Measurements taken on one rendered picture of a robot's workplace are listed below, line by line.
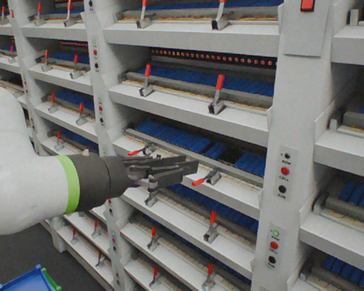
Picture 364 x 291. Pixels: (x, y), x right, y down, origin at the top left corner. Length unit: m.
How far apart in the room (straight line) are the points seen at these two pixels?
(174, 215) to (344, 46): 0.70
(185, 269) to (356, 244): 0.60
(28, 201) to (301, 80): 0.49
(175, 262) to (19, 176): 0.80
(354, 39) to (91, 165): 0.46
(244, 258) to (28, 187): 0.62
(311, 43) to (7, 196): 0.53
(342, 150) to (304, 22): 0.24
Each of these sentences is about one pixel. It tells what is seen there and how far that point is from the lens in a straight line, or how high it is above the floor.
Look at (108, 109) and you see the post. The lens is 1.11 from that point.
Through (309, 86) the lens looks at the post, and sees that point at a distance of 0.62.
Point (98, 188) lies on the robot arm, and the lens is 0.50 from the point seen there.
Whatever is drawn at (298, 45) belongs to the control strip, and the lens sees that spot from 0.62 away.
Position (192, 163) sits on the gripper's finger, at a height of 1.05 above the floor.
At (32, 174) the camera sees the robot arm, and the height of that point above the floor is 1.15.
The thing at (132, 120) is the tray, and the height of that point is 0.99.
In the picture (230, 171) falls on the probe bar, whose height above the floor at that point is 0.97.
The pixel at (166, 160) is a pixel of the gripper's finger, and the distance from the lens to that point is 0.66.
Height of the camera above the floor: 1.34
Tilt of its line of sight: 22 degrees down
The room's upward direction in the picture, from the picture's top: straight up
